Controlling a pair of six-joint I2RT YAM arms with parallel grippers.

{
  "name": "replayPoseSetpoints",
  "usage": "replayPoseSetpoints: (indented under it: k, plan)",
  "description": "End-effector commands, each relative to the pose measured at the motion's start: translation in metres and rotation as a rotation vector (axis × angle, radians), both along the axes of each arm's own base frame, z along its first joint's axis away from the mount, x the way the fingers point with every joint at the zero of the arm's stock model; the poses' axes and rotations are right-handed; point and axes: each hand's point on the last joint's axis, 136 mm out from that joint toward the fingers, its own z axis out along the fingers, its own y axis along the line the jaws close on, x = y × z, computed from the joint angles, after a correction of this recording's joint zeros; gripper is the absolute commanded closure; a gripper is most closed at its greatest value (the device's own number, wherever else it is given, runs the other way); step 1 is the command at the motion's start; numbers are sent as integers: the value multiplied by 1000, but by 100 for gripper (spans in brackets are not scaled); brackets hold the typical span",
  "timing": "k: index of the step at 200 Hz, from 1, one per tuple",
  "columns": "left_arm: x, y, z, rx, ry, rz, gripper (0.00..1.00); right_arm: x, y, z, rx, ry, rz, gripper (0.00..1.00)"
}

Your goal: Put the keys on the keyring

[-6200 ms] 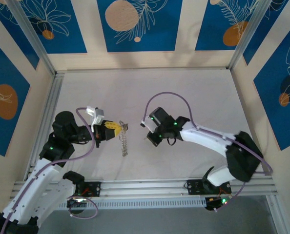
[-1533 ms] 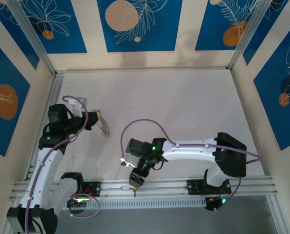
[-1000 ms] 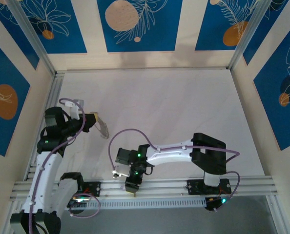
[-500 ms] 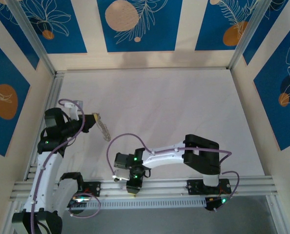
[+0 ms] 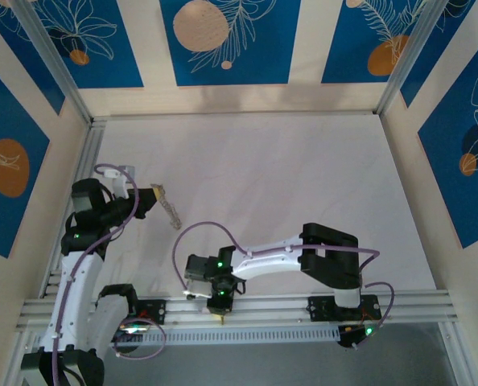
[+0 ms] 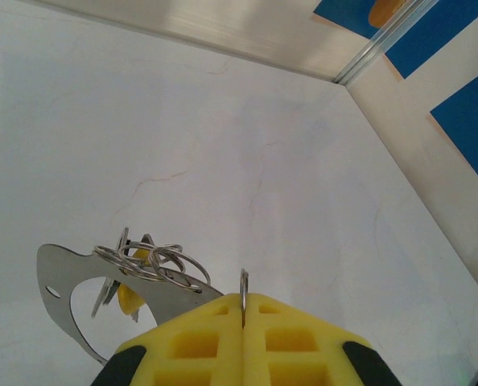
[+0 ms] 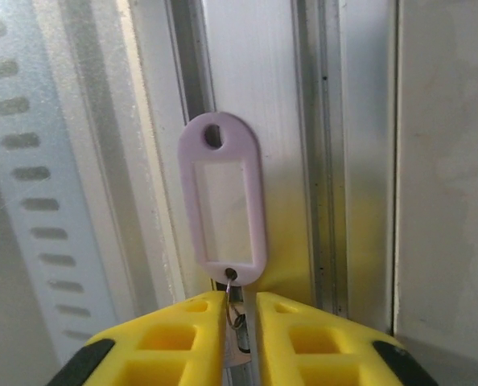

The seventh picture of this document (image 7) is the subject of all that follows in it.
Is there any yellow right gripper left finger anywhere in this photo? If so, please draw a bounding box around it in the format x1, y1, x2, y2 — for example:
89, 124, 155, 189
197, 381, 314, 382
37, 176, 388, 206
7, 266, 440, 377
47, 289, 229, 386

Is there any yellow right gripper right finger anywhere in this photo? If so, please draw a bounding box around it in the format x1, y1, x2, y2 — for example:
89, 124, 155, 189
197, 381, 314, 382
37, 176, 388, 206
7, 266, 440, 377
257, 291, 440, 386

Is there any small metal split ring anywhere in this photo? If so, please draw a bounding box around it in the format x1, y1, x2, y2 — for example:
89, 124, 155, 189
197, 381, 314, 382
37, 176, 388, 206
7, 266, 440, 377
224, 268, 249, 330

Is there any lilac plastic key tag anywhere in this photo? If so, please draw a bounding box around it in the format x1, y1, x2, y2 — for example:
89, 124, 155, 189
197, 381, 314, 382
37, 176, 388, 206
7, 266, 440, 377
177, 111, 269, 287

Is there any grey slotted cable duct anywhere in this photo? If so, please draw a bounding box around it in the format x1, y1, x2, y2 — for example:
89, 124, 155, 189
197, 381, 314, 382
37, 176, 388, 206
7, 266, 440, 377
0, 0, 119, 351

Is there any long aluminium frame rail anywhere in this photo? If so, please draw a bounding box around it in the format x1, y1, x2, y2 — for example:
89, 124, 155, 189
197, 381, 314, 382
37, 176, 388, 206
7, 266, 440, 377
61, 0, 399, 386

